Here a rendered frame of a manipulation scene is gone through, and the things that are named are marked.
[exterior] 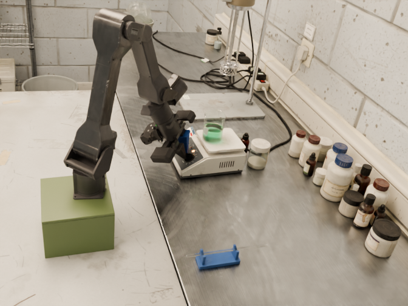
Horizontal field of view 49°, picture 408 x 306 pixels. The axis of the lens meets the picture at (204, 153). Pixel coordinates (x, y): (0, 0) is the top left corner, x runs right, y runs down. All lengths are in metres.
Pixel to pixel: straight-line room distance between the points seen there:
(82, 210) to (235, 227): 0.39
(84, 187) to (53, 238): 0.12
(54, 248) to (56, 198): 0.11
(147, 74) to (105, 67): 0.16
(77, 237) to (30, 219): 0.17
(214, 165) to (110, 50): 0.52
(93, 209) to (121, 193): 0.23
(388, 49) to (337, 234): 0.55
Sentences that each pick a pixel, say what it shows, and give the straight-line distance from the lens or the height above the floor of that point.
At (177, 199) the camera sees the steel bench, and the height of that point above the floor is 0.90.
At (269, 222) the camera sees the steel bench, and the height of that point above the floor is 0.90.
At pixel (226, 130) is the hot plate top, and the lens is 1.37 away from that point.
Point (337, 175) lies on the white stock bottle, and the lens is 1.28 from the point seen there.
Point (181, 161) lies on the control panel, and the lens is 1.29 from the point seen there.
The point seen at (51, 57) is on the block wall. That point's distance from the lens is 3.68.
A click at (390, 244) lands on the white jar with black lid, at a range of 1.19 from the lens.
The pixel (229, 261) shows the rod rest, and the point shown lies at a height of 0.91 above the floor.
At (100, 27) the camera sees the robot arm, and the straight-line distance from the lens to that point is 0.92.
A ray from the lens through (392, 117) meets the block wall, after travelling 1.39.
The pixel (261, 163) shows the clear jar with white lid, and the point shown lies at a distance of 1.36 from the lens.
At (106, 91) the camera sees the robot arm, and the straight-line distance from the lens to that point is 0.93.
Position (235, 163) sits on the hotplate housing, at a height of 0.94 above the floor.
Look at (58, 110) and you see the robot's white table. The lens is 1.60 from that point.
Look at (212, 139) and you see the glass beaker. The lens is 1.28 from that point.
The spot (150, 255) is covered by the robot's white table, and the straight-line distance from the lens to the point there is 1.04.
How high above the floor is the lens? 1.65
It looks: 32 degrees down
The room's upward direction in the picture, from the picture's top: 8 degrees clockwise
